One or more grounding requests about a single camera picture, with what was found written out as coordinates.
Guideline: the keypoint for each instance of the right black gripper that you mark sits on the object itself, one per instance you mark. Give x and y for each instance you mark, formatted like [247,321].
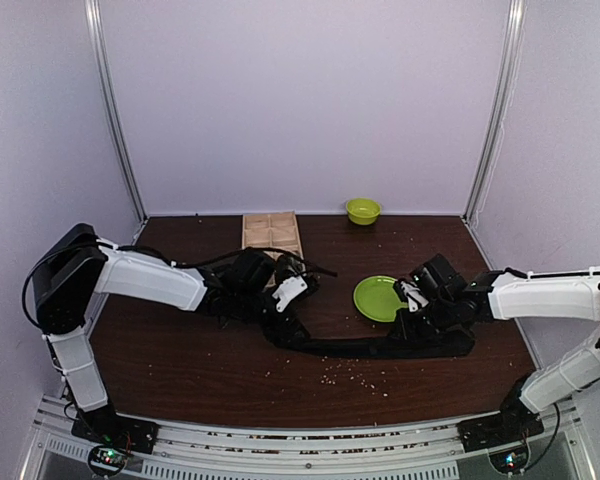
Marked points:
[406,330]

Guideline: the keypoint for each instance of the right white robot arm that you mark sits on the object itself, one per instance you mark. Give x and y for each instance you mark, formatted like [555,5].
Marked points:
[442,306]

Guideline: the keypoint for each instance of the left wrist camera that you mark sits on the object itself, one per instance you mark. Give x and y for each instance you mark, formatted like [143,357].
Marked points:
[293,288]

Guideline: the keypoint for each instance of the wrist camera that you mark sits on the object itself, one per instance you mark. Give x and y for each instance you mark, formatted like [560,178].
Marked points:
[293,288]
[410,294]

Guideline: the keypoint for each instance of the patterned rolled tie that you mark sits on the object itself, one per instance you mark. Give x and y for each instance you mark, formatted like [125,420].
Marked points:
[287,267]

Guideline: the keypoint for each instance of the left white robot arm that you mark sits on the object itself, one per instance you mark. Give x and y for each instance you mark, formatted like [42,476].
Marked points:
[247,285]

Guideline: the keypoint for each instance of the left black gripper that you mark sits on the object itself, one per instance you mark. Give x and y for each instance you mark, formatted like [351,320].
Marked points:
[281,332]

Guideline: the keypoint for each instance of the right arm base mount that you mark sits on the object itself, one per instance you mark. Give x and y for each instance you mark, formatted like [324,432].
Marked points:
[506,443]

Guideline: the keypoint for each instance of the green bowl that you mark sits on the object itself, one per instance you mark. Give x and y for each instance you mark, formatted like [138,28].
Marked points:
[363,211]

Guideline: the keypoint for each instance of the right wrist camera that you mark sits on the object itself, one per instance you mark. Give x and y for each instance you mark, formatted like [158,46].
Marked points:
[410,294]

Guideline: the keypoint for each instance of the right aluminium frame post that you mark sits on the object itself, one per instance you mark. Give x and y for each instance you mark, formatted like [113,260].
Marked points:
[504,85]

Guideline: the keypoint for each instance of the black necktie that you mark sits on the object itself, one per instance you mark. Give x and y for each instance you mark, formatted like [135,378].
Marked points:
[380,345]

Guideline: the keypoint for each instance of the front aluminium rail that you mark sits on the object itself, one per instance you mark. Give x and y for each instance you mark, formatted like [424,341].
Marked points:
[421,450]

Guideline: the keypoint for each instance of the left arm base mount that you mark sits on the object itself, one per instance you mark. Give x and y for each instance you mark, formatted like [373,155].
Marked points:
[112,452]

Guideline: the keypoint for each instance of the aluminium frame post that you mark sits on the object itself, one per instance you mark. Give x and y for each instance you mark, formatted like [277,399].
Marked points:
[504,85]
[113,119]

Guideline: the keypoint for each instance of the wooden compartment box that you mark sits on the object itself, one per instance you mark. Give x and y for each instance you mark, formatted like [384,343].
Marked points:
[274,230]

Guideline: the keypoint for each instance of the green plate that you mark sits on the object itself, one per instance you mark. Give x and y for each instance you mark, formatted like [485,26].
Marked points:
[375,298]

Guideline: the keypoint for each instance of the left aluminium frame post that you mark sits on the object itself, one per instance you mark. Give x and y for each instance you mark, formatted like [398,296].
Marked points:
[113,119]

